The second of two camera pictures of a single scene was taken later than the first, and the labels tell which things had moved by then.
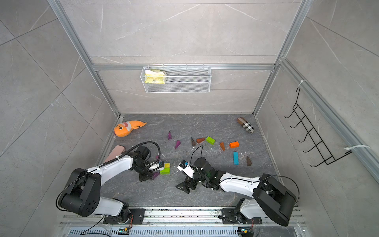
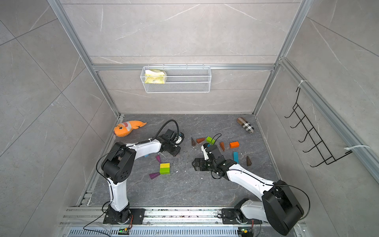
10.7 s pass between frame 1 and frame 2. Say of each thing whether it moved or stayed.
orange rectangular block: stayed
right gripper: moved
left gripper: moved
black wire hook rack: stayed
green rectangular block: stayed
